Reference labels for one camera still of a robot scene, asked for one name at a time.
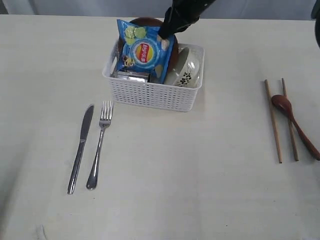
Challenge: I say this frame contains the white plastic lattice basket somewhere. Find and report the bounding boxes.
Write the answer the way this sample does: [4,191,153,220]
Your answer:
[102,42,205,112]

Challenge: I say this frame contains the wooden chopstick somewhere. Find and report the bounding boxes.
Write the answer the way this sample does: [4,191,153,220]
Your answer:
[281,77,299,162]
[264,79,283,164]

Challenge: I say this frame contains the brown round plate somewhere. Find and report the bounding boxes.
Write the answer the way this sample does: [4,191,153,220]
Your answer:
[130,17,179,72]

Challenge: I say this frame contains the dark red wooden spoon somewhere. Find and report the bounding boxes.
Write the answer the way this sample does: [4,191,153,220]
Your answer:
[271,94,320,161]

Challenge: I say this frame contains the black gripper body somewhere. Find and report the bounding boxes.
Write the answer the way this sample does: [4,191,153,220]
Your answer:
[164,0,215,25]

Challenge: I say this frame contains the stainless steel fork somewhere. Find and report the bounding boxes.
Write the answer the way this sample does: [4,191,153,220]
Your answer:
[86,100,114,190]

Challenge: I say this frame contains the blue Lays chip bag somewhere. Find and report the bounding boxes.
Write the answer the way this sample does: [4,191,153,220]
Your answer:
[117,19,175,84]

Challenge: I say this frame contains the stainless steel table knife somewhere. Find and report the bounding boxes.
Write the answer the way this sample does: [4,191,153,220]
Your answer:
[67,104,95,195]

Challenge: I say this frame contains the white ceramic bowl black flowers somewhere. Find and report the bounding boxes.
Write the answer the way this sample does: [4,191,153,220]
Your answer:
[164,47,200,88]

